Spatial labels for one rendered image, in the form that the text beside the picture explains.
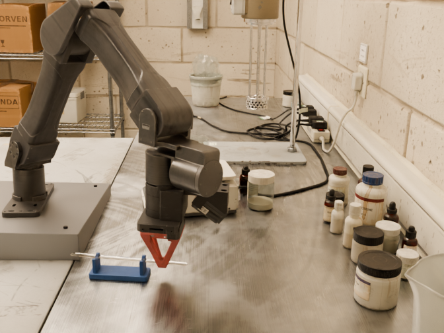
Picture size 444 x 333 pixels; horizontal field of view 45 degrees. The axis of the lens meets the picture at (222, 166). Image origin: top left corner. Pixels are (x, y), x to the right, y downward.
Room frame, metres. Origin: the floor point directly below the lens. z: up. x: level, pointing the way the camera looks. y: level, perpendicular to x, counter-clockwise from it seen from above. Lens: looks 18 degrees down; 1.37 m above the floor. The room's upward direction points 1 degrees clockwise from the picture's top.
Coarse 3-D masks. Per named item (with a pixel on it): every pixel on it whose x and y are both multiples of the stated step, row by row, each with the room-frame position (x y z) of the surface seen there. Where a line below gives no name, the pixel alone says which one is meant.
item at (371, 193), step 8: (368, 176) 1.01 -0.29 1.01; (376, 176) 1.01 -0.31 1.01; (360, 184) 1.03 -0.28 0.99; (368, 184) 1.01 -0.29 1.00; (376, 184) 1.00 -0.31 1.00; (360, 192) 1.01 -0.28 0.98; (368, 192) 1.00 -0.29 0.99; (376, 192) 1.00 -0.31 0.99; (384, 192) 1.00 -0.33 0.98; (360, 200) 1.01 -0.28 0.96; (368, 200) 1.00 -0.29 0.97; (376, 200) 0.99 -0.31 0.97; (384, 200) 1.00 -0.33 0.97; (368, 208) 1.00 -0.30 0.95; (376, 208) 0.99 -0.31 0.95; (384, 208) 1.00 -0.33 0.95; (360, 216) 1.00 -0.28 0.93; (368, 216) 1.00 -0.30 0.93; (376, 216) 0.99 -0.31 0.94; (368, 224) 1.00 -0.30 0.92
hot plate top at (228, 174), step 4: (220, 160) 1.19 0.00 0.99; (224, 164) 1.16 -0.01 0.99; (224, 168) 1.12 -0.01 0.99; (228, 168) 1.12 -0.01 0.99; (224, 172) 1.10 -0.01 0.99; (228, 172) 1.10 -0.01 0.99; (232, 172) 1.10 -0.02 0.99; (224, 176) 1.07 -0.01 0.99; (228, 176) 1.07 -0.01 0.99; (232, 176) 1.08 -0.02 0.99
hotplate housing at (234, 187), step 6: (222, 180) 1.09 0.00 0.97; (228, 180) 1.10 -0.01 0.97; (234, 180) 1.11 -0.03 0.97; (234, 186) 1.07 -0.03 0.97; (234, 192) 1.07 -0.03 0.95; (144, 198) 1.10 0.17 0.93; (192, 198) 1.05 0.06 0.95; (234, 198) 1.07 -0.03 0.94; (144, 204) 1.07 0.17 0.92; (228, 204) 1.07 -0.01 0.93; (234, 204) 1.07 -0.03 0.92; (186, 210) 1.05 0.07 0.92; (192, 210) 1.05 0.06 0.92; (234, 210) 1.07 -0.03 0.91; (186, 216) 1.05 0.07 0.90
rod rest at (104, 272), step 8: (144, 256) 0.81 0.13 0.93; (96, 264) 0.80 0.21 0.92; (144, 264) 0.80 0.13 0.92; (96, 272) 0.80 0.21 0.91; (104, 272) 0.80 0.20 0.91; (112, 272) 0.80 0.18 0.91; (120, 272) 0.80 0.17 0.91; (128, 272) 0.80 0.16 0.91; (136, 272) 0.80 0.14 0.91; (144, 272) 0.80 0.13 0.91; (120, 280) 0.79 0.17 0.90; (128, 280) 0.79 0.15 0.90; (136, 280) 0.79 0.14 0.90; (144, 280) 0.79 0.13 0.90
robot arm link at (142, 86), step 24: (72, 0) 0.88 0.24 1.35; (48, 24) 0.92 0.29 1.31; (72, 24) 0.88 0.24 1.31; (96, 24) 0.87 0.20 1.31; (120, 24) 0.90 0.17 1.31; (48, 48) 0.92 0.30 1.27; (96, 48) 0.87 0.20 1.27; (120, 48) 0.84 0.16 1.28; (120, 72) 0.83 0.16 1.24; (144, 72) 0.82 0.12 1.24; (144, 96) 0.79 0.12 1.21; (168, 96) 0.80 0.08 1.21; (168, 120) 0.77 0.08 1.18; (192, 120) 0.81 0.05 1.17
